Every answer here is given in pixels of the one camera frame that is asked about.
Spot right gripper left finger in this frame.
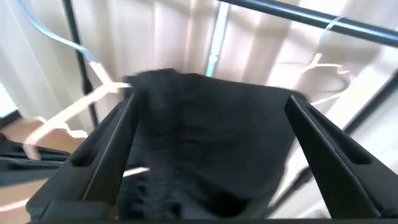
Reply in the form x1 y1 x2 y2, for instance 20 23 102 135
25 92 141 220

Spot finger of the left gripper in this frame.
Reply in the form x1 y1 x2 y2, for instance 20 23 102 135
0 138 71 161
0 161 65 187

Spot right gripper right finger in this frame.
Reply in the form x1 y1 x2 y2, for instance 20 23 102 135
284 95 398 220

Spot black shorts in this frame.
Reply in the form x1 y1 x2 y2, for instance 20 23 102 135
116 68 308 220

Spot black clothes rack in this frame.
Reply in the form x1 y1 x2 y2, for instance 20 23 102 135
60 0 398 215

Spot beige curtain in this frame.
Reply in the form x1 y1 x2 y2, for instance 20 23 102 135
0 0 398 218

